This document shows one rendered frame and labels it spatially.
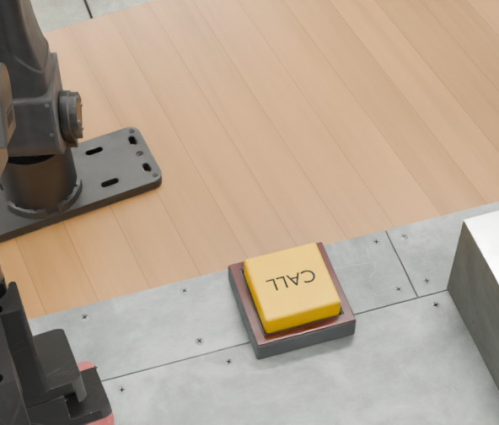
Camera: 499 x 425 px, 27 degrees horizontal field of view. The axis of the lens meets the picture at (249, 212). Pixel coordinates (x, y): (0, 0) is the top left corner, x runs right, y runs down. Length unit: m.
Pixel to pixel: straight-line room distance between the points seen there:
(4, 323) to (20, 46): 0.28
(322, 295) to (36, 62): 0.27
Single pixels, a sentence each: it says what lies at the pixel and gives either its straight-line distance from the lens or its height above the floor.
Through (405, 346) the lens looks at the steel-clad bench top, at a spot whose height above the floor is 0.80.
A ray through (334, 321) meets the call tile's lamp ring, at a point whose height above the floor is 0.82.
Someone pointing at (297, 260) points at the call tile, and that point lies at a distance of 0.82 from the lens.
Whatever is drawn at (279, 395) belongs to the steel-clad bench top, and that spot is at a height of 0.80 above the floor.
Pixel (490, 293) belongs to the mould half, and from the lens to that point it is 0.78.
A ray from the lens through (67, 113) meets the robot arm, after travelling 0.81.
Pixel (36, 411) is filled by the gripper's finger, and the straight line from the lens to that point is 0.56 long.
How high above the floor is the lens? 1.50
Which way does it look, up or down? 51 degrees down
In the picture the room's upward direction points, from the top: 1 degrees counter-clockwise
